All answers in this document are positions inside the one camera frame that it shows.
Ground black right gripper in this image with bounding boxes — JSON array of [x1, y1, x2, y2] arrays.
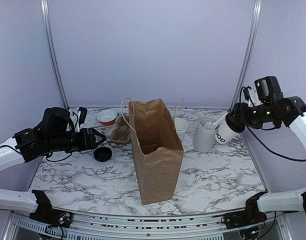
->
[[228, 102, 280, 129]]

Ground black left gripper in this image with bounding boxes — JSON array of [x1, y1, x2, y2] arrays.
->
[[46, 127, 106, 152]]

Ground black plastic cup lid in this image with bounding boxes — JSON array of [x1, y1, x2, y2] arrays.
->
[[225, 112, 246, 134]]

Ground white paper coffee cup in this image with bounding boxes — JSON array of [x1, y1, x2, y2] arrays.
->
[[215, 119, 244, 144]]

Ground brown paper bag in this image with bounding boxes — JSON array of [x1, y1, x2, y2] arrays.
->
[[128, 98, 184, 205]]

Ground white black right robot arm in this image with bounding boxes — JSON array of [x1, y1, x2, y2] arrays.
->
[[226, 76, 306, 224]]

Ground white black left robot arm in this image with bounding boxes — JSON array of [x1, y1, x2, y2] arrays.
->
[[0, 107, 106, 223]]

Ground red white paper cup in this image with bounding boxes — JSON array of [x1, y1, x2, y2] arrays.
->
[[96, 109, 117, 126]]

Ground black lid stack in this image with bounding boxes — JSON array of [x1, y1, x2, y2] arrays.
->
[[93, 147, 113, 163]]

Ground brown pulp cup carrier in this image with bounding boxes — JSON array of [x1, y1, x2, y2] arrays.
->
[[110, 115, 131, 146]]

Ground white wrapped straw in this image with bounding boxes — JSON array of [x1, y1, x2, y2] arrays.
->
[[204, 121, 218, 130]]

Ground white ribbed cup holder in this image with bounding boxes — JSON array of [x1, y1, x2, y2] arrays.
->
[[192, 116, 217, 153]]

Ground stacked white paper cups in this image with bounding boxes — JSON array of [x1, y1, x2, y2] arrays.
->
[[174, 117, 189, 142]]

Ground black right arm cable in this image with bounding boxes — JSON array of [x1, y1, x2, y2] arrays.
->
[[239, 86, 306, 162]]

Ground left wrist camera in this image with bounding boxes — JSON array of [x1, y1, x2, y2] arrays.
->
[[72, 107, 88, 133]]

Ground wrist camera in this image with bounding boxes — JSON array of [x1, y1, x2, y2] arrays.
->
[[243, 86, 261, 107], [72, 107, 88, 133]]

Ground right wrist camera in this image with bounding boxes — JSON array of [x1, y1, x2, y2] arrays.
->
[[243, 86, 261, 107]]

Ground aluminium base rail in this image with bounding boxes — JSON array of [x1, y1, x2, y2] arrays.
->
[[1, 210, 294, 240]]

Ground aluminium right frame post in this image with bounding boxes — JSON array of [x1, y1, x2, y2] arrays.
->
[[229, 0, 263, 111]]

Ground aluminium frame post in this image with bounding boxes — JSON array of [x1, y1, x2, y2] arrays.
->
[[229, 0, 263, 111], [40, 0, 70, 110]]

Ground aluminium left frame post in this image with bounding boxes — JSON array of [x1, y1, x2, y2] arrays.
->
[[40, 0, 70, 110]]

